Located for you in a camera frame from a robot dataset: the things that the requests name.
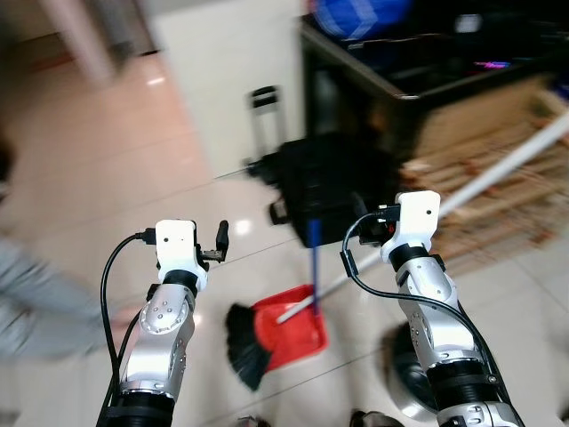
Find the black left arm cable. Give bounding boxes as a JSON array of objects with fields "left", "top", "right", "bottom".
[{"left": 100, "top": 230, "right": 159, "bottom": 401}]

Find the blue fabric bag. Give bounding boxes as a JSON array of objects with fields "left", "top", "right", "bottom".
[{"left": 311, "top": 0, "right": 414, "bottom": 41}]

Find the robot right leg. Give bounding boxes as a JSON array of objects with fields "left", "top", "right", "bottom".
[{"left": 349, "top": 409, "right": 405, "bottom": 427}]

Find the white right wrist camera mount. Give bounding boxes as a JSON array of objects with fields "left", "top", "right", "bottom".
[{"left": 382, "top": 191, "right": 441, "bottom": 263}]

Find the black trolley suitcase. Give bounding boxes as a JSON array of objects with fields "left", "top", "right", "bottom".
[{"left": 244, "top": 85, "right": 397, "bottom": 250}]

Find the black glass-top desk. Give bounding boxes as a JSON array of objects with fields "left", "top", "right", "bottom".
[{"left": 298, "top": 13, "right": 569, "bottom": 161}]

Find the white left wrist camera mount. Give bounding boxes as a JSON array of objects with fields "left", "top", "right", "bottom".
[{"left": 156, "top": 221, "right": 210, "bottom": 290}]

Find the wooden slatted rack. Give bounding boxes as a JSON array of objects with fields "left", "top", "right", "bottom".
[{"left": 400, "top": 89, "right": 569, "bottom": 259}]

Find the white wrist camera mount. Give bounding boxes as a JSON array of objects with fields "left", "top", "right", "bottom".
[
  {"left": 382, "top": 191, "right": 441, "bottom": 263},
  {"left": 156, "top": 221, "right": 210, "bottom": 290}
]

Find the pale-handled black bristle broom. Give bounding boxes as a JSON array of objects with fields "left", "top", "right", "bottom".
[{"left": 224, "top": 111, "right": 569, "bottom": 392}]

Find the brown cardboard box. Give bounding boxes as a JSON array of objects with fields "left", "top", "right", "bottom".
[{"left": 413, "top": 76, "right": 552, "bottom": 161}]

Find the red dustpan with blue handle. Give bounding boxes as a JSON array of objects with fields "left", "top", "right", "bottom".
[{"left": 252, "top": 218, "right": 328, "bottom": 373}]

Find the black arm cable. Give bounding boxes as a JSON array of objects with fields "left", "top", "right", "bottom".
[
  {"left": 342, "top": 209, "right": 512, "bottom": 410},
  {"left": 100, "top": 230, "right": 159, "bottom": 401}
]

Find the black round waste bin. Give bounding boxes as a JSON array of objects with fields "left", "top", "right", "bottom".
[{"left": 382, "top": 325, "right": 441, "bottom": 419}]

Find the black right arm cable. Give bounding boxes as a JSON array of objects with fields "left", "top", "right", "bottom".
[{"left": 342, "top": 209, "right": 512, "bottom": 410}]

